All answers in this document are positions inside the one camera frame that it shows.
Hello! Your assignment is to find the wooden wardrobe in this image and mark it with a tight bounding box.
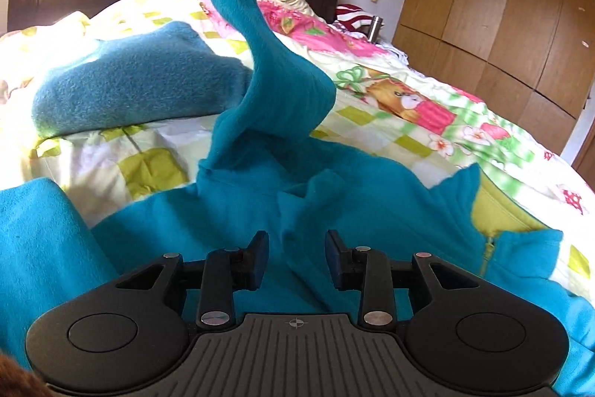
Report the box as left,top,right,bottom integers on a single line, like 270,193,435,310
393,0,594,152

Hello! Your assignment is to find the steel thermos cup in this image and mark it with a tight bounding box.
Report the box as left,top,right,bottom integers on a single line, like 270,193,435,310
367,16,383,43

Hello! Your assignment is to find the teal fleece jacket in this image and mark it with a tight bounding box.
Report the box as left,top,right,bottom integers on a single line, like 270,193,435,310
1,0,594,396

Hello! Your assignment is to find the folded blue fleece blanket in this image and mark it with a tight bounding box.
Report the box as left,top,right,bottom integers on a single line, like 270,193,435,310
31,21,252,138

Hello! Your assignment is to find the checkered cartoon bed quilt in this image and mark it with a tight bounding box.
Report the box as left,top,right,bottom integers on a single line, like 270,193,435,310
1,0,594,299

